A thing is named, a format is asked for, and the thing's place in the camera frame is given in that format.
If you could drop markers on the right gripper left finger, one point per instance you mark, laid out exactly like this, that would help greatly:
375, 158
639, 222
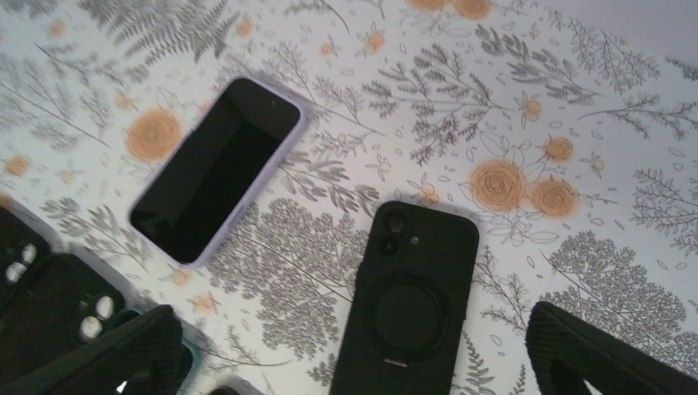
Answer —
144, 355

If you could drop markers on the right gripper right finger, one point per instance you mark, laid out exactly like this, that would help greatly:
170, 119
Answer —
567, 355

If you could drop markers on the black phone case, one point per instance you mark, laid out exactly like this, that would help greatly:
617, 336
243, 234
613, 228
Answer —
41, 314
20, 247

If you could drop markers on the black phone row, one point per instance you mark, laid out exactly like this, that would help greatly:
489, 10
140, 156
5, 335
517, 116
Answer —
217, 171
410, 303

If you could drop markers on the teal phone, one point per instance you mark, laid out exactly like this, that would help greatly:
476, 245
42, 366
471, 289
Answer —
188, 360

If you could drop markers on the floral table mat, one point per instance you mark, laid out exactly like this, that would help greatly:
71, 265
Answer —
572, 149

